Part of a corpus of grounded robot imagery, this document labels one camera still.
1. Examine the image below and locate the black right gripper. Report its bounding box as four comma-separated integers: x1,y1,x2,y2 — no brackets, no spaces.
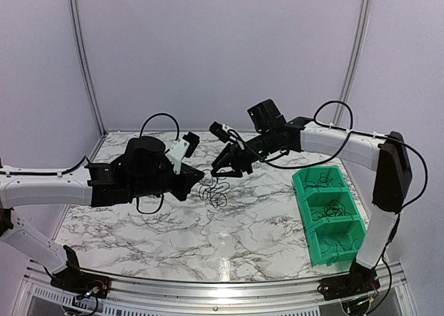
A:
211,129,277,178

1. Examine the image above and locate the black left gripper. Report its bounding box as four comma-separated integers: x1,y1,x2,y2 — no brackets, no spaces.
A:
130,159,204,201

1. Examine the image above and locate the blue black wire bundle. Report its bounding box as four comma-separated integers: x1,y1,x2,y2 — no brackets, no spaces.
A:
198,169,230,209

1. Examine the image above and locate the long black wire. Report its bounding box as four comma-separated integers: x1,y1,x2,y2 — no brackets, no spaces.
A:
303,169,334,194

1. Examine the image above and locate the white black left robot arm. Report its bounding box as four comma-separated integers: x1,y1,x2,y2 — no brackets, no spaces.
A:
1,133,204,292

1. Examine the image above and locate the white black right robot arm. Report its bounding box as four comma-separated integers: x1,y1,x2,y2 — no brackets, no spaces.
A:
209,99,413,294

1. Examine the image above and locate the green three-compartment plastic bin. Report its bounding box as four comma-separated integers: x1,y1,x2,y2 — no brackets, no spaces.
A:
292,166,366,266

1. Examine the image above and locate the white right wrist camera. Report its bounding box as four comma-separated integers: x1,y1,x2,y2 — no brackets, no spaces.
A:
209,122,239,144

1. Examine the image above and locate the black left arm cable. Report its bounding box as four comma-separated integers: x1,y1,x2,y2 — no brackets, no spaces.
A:
135,113,181,215

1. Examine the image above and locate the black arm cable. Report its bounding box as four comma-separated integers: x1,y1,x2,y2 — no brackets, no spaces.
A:
135,113,181,215
263,100,428,310

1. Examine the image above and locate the aluminium front rail frame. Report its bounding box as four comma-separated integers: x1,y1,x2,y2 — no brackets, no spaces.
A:
13,256,409,316

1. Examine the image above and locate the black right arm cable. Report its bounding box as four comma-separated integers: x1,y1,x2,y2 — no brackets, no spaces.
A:
263,100,428,310

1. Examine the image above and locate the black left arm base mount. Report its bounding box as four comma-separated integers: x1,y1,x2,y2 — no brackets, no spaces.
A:
50,245,111,299

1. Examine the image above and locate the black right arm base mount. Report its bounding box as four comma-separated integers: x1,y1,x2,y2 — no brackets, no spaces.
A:
317,260,380,301

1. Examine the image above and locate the aluminium back-right corner post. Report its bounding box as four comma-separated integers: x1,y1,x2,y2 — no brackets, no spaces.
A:
339,0,372,103

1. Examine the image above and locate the aluminium back-left corner post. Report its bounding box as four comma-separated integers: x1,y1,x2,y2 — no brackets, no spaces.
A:
68,0,107,137

